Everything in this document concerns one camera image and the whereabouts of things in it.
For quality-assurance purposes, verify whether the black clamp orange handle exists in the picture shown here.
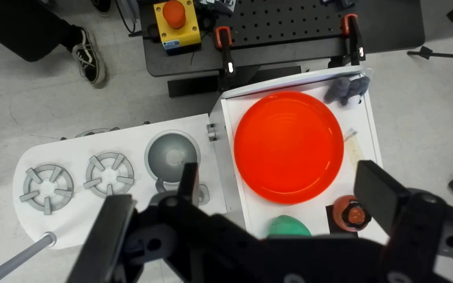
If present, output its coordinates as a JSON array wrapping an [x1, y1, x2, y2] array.
[[212, 24, 238, 92], [330, 13, 366, 70]]

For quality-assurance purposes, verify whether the yellow emergency stop box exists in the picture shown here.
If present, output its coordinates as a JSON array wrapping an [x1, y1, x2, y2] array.
[[152, 0, 202, 52]]

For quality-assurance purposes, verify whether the white tray board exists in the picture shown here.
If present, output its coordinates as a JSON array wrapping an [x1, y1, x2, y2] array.
[[207, 65, 385, 249]]

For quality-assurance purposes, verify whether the cream tape strip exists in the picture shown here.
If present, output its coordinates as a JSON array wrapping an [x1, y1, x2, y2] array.
[[342, 126, 363, 172]]

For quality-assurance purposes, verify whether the person in black trousers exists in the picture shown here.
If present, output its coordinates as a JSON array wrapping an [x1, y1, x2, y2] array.
[[0, 0, 109, 92]]

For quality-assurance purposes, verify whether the blue grey cloth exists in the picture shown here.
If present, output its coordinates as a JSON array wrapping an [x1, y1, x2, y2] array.
[[323, 74, 371, 109]]

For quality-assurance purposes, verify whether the green round plushie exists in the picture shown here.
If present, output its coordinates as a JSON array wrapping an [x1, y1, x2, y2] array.
[[265, 214, 312, 241]]

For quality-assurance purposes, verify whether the orange plate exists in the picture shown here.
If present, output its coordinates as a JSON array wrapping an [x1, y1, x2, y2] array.
[[232, 90, 345, 207]]

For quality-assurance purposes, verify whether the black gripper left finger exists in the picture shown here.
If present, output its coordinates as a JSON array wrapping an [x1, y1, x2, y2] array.
[[67, 194, 138, 283]]

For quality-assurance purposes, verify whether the white toy stove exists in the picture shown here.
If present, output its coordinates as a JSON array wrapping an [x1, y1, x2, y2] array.
[[0, 114, 227, 283]]

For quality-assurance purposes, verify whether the brown toy donut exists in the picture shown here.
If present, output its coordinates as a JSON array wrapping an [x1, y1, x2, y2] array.
[[331, 194, 372, 235]]

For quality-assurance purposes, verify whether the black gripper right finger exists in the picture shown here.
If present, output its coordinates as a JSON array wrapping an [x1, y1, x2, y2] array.
[[352, 159, 413, 236]]

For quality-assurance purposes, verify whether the black breadboard table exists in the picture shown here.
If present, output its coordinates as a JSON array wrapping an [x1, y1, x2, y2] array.
[[138, 0, 427, 100]]

